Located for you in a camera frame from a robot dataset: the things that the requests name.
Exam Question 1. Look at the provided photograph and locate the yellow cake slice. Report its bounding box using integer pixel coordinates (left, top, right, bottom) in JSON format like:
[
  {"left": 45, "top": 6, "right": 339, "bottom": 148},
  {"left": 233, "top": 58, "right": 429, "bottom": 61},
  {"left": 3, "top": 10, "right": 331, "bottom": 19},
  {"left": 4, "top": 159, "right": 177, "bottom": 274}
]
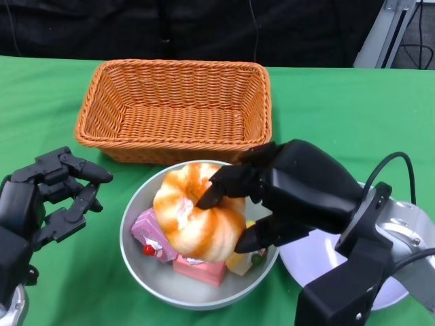
[{"left": 226, "top": 219, "right": 269, "bottom": 276}]

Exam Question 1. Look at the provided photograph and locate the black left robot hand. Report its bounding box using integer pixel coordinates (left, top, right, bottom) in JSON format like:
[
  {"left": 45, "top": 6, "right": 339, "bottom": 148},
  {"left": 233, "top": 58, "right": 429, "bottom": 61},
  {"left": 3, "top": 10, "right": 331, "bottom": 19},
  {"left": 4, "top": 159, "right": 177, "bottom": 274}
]
[{"left": 0, "top": 146, "right": 114, "bottom": 300}]

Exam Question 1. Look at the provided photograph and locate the lavender plate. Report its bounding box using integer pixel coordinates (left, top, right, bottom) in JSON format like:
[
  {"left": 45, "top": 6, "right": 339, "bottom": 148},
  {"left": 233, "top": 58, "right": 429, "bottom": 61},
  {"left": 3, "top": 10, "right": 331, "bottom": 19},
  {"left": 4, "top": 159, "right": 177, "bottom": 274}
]
[{"left": 279, "top": 181, "right": 435, "bottom": 312}]

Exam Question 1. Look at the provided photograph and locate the grey-green bowl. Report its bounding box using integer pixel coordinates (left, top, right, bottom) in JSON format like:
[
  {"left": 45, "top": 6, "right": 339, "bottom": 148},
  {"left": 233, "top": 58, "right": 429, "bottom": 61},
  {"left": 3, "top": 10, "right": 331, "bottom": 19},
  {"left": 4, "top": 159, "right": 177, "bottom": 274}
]
[{"left": 118, "top": 160, "right": 280, "bottom": 310}]

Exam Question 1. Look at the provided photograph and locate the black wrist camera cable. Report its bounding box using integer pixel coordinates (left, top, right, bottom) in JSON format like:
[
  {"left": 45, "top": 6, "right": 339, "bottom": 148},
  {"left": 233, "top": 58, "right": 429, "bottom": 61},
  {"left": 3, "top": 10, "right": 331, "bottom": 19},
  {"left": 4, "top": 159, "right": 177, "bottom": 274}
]
[{"left": 365, "top": 151, "right": 435, "bottom": 285}]

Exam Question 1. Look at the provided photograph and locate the green tablecloth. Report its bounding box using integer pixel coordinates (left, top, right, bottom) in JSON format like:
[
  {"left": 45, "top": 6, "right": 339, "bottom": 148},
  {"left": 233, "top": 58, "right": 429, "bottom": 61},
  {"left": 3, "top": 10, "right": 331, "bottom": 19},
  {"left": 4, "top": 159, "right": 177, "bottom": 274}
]
[{"left": 0, "top": 54, "right": 435, "bottom": 326}]

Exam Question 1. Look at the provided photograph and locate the magenta pink cake slice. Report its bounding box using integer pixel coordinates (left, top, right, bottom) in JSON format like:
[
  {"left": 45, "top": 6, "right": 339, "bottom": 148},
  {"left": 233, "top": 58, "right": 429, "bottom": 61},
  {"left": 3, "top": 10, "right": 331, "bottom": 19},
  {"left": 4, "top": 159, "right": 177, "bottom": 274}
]
[{"left": 131, "top": 209, "right": 179, "bottom": 266}]

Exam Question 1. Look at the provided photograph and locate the grey aluminium frame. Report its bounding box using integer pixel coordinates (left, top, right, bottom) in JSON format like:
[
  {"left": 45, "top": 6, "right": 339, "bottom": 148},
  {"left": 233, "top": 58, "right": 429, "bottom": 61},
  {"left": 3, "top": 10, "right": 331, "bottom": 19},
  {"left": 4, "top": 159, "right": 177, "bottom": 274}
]
[{"left": 353, "top": 0, "right": 418, "bottom": 69}]

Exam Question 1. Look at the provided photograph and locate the salmon pink cake block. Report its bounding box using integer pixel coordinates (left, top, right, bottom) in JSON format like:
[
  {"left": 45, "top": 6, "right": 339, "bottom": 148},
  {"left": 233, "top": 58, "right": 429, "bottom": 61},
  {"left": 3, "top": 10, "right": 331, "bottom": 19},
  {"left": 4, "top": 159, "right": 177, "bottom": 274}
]
[{"left": 173, "top": 253, "right": 227, "bottom": 286}]

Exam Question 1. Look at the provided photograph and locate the orange white striped ring bread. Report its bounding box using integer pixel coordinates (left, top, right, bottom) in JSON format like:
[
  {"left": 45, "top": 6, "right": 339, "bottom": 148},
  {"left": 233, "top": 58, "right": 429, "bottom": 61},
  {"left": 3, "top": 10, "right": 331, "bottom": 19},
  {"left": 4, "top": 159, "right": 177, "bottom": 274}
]
[{"left": 152, "top": 162, "right": 246, "bottom": 262}]

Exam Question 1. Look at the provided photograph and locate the orange wicker basket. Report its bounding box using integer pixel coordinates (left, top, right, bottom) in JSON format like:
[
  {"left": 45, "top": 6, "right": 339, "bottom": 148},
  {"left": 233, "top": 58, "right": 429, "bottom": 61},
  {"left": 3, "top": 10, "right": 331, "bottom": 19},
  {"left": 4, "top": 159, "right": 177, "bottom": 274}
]
[{"left": 73, "top": 59, "right": 273, "bottom": 164}]

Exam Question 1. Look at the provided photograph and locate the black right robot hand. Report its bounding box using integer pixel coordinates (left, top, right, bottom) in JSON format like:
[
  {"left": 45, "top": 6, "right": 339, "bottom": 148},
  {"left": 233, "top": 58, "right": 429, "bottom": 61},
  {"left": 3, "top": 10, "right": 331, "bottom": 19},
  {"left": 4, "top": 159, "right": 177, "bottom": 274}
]
[{"left": 196, "top": 139, "right": 363, "bottom": 255}]

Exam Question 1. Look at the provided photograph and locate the black backdrop cloth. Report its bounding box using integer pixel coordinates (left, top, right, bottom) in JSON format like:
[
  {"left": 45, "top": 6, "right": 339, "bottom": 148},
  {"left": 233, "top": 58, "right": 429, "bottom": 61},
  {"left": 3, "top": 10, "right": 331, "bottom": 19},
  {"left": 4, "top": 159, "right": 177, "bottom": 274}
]
[{"left": 0, "top": 0, "right": 383, "bottom": 69}]

